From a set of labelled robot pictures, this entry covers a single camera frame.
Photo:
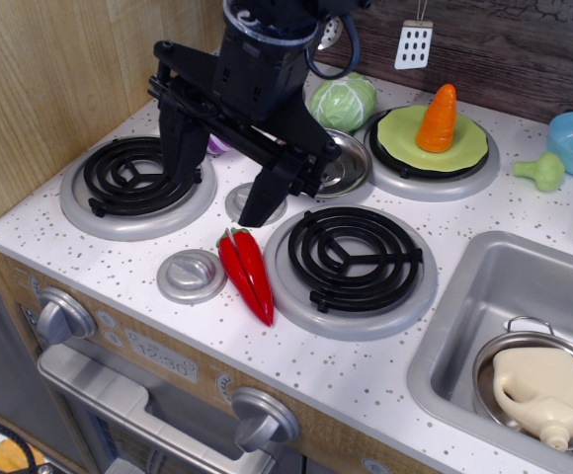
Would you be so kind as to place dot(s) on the silver stovetop knob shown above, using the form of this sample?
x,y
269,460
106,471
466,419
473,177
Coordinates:
x,y
191,277
236,200

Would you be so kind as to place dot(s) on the upper silver stovetop knob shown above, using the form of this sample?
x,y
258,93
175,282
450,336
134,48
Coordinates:
x,y
236,200

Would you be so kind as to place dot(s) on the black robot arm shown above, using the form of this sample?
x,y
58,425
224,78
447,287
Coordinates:
x,y
250,95

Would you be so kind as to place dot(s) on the small silver metal plate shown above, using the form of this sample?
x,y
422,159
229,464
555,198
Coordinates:
x,y
350,171

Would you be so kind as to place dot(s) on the silver oven knob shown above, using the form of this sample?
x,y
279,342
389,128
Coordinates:
x,y
262,419
63,317

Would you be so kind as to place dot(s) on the lower silver stovetop knob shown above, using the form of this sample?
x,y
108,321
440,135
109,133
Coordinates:
x,y
191,277

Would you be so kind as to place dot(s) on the silver hanging strainer ladle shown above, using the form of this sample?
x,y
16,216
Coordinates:
x,y
331,33

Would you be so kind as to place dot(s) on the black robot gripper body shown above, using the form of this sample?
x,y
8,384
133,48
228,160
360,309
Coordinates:
x,y
250,94

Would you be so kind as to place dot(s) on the silver metal pot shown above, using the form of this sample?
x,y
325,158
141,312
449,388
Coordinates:
x,y
518,332

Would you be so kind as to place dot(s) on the purple striped toy onion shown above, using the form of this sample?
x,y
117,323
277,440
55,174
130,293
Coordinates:
x,y
217,146

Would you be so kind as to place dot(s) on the green plastic plate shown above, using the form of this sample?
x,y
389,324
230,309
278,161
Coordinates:
x,y
396,132

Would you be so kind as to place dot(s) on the red toy chili peppers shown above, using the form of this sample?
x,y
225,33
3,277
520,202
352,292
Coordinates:
x,y
243,262

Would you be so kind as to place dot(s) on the silver oven door handle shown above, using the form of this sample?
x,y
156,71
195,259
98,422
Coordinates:
x,y
120,400

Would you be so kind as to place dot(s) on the white hanging spatula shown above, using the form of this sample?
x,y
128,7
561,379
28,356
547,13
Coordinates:
x,y
415,39

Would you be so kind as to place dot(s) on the left silver oven knob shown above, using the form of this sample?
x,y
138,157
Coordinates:
x,y
63,317

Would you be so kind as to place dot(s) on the front left black burner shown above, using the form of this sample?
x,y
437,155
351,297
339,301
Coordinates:
x,y
119,191

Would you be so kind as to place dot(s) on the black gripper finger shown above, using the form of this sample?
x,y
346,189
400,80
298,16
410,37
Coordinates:
x,y
268,192
183,140

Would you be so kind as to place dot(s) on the green toy cabbage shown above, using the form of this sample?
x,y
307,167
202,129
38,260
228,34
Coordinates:
x,y
343,104

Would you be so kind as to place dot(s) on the front right black burner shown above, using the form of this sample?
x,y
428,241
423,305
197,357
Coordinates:
x,y
350,273

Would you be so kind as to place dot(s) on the right silver oven knob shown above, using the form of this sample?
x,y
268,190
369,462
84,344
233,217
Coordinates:
x,y
262,419

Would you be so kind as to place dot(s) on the orange toy carrot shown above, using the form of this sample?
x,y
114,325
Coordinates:
x,y
436,130

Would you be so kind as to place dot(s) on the cream toy detergent bottle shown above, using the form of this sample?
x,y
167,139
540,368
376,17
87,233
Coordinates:
x,y
534,387

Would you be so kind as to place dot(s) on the silver toy sink basin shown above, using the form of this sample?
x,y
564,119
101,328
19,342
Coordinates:
x,y
506,293

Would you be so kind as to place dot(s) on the orange object on floor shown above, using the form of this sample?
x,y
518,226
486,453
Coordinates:
x,y
12,457

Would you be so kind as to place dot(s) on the green toy broccoli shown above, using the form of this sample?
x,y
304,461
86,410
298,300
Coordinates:
x,y
547,171

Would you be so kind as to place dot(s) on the oven clock display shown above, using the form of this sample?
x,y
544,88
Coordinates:
x,y
157,353

